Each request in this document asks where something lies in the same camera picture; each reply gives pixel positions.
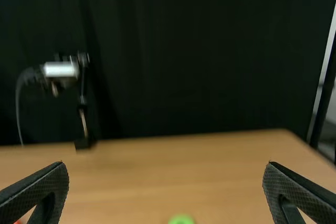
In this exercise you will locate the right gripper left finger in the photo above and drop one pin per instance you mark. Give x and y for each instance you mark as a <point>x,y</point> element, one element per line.
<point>31,195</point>

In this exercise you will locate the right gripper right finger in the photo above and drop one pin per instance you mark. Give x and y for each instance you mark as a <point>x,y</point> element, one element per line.
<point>302,195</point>

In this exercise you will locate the silver camera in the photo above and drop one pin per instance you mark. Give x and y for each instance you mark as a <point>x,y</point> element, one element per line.
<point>59,69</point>

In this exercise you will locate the black clamp stand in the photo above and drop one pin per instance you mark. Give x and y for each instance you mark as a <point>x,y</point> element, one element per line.
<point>85,142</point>

